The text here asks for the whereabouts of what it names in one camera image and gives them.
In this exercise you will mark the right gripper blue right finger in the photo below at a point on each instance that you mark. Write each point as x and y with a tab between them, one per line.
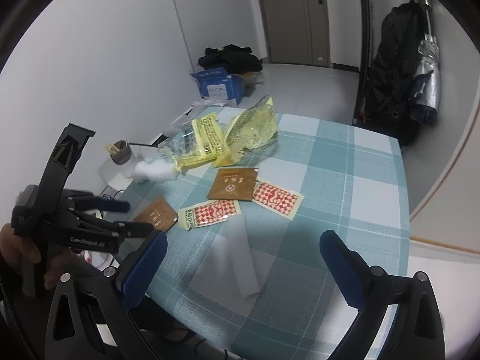
349	270

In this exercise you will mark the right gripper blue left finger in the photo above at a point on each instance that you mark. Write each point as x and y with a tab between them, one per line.
138	269

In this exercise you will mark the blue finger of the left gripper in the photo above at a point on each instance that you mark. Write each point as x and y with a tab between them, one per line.
112	205

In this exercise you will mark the small brown sauce packet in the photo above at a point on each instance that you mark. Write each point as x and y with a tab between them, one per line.
160	214

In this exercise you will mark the white paper napkin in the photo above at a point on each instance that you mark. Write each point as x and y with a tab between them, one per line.
158	171

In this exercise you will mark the red white checked packet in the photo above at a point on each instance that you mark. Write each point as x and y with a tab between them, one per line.
280	201

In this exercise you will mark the yellow printed clear bag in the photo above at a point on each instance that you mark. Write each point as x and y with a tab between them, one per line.
197	142

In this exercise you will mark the yellow plastic snack bag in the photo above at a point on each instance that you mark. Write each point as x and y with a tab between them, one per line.
248	132

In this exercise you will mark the person's left hand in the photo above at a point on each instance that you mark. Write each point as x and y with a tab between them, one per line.
15	249

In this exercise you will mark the white side table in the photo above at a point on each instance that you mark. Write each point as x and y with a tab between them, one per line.
116	177

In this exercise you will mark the toothpick holder cup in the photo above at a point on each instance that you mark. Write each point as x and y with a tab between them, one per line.
120	152

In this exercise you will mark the checked teal tablecloth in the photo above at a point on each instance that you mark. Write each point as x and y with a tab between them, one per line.
353	182

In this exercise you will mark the blue cardboard box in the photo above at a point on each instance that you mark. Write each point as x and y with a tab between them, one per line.
217	84

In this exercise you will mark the black hanging coat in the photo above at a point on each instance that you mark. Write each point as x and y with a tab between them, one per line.
390	77

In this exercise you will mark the black clothes pile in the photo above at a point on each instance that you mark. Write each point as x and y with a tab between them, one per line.
233	59

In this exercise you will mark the silver folded umbrella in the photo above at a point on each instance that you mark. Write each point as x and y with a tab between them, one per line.
425	94

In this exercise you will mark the grey door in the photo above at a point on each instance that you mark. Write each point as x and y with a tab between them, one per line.
297	31

